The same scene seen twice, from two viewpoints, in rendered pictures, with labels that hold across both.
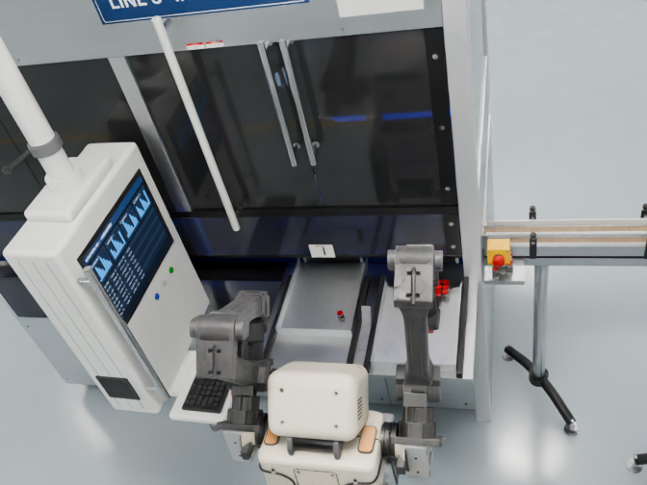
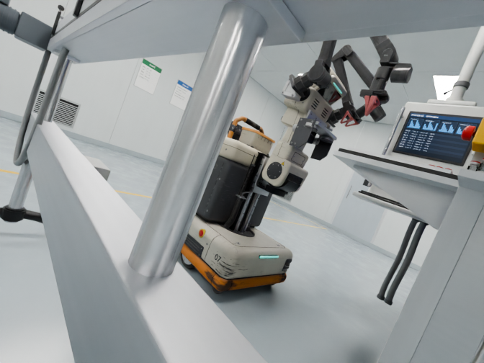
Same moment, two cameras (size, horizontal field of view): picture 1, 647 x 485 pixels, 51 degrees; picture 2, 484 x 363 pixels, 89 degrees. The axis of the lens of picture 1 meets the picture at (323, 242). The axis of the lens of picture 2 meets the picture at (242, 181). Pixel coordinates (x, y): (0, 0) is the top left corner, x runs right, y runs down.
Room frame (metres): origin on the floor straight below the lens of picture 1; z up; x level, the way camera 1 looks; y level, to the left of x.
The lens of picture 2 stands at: (1.24, -1.36, 0.69)
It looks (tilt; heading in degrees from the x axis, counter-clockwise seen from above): 4 degrees down; 112
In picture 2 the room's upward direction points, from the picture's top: 22 degrees clockwise
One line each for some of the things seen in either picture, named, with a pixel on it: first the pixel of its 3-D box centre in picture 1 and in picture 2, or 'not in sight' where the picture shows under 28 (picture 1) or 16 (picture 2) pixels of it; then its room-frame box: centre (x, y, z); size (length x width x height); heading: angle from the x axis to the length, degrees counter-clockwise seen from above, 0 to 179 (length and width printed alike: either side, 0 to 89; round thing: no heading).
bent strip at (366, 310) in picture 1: (364, 327); not in sight; (1.43, -0.05, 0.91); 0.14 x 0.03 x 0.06; 159
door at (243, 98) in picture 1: (230, 135); not in sight; (1.80, 0.19, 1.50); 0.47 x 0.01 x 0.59; 68
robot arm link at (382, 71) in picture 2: not in sight; (384, 75); (1.21, -0.22, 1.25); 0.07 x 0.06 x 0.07; 161
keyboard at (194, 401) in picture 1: (220, 360); (392, 202); (1.53, 0.45, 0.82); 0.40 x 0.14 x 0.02; 156
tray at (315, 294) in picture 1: (323, 293); not in sight; (1.63, 0.05, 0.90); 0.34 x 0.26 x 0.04; 158
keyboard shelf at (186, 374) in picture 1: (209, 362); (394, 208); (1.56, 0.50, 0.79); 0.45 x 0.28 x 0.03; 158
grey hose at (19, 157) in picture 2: not in sight; (36, 108); (0.04, -0.75, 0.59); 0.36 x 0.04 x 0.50; 158
